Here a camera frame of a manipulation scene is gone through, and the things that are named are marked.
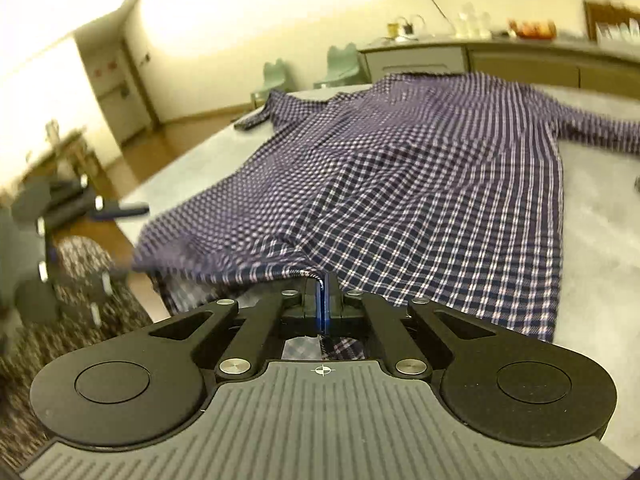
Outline fruit tray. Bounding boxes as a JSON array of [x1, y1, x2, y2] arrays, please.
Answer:
[[507, 18, 559, 40]]

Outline blue checked shirt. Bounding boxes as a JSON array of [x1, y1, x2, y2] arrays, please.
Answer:
[[131, 71, 640, 361]]

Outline clear glass bottles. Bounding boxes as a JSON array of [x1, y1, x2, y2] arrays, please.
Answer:
[[450, 2, 494, 40]]

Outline brown woven board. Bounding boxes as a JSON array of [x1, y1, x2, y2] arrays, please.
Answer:
[[582, 0, 640, 44]]

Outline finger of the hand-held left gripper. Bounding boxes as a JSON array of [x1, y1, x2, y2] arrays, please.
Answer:
[[37, 175, 151, 235], [40, 259, 147, 327]]

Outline pale green chair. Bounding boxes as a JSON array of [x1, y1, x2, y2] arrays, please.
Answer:
[[314, 43, 369, 89], [250, 59, 294, 109]]

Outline long grey sideboard cabinet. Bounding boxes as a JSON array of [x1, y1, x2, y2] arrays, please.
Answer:
[[357, 35, 640, 92]]

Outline wooden door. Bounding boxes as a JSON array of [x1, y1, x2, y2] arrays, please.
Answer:
[[74, 24, 162, 147]]

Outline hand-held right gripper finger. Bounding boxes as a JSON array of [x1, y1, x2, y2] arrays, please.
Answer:
[[323, 272, 496, 380], [148, 272, 324, 379]]

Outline dark patterned cloth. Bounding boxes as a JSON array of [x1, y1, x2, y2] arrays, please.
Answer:
[[0, 235, 173, 468]]

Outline glass kettle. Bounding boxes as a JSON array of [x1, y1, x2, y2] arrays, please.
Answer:
[[385, 15, 427, 44]]

